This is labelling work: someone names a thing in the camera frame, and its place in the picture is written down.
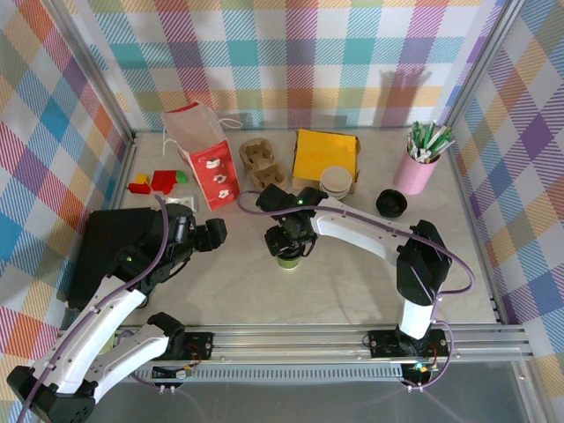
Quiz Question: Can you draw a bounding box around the red printed paper bag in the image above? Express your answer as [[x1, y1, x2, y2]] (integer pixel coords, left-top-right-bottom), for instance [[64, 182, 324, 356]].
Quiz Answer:
[[160, 100, 244, 212]]

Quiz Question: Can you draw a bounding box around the brown pulp cup carrier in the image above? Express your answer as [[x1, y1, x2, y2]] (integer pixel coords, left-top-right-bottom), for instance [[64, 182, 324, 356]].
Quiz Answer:
[[238, 139, 291, 194]]

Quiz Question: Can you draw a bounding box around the black box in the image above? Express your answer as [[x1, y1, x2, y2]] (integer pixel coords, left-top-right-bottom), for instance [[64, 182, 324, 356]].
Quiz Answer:
[[65, 208, 167, 310]]

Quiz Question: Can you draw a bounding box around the yellow topped cardboard box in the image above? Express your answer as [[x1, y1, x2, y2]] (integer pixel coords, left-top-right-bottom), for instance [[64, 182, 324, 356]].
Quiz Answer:
[[290, 128, 360, 194]]

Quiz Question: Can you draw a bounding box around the black plastic cup lid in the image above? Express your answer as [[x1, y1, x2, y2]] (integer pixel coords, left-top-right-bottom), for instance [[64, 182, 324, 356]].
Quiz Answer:
[[375, 188, 409, 219]]

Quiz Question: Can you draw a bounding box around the pink cylindrical holder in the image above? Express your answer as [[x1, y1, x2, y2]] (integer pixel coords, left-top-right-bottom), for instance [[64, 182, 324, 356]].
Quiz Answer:
[[393, 147, 442, 196]]

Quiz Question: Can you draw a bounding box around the small controller board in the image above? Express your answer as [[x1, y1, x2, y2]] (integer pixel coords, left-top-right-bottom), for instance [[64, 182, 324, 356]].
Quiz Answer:
[[152, 364, 196, 381], [403, 360, 442, 381]]

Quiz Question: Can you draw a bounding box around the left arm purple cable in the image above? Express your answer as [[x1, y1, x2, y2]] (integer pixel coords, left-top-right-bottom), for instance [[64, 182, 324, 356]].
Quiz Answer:
[[17, 196, 199, 413]]

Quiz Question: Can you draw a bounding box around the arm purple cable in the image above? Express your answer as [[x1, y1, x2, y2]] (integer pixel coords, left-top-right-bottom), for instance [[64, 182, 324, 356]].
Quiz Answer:
[[236, 189, 476, 391], [17, 196, 199, 413]]

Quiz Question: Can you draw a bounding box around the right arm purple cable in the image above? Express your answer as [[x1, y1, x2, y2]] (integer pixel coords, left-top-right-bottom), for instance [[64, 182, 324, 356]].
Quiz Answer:
[[236, 189, 476, 391]]

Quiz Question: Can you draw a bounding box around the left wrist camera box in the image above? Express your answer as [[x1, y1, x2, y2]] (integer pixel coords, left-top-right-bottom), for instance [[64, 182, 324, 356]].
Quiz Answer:
[[165, 193, 199, 212]]

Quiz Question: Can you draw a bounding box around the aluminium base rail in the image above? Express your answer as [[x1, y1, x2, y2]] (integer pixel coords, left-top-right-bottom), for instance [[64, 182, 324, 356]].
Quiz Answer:
[[47, 323, 535, 367]]

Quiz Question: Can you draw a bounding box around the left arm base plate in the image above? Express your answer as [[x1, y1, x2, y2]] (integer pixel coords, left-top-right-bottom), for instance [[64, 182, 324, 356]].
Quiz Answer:
[[167, 330, 216, 361]]

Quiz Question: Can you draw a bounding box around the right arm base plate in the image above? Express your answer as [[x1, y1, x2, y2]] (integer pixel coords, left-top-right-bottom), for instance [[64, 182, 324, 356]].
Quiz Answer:
[[367, 328, 450, 359]]

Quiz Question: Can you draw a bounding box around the grey slotted cable duct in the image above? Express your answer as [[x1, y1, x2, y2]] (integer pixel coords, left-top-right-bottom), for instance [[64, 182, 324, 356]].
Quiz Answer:
[[131, 367, 404, 383]]

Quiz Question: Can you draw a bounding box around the aluminium upright post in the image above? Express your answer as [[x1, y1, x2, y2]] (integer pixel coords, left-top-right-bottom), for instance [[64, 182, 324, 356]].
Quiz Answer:
[[42, 0, 137, 145], [443, 0, 528, 131]]

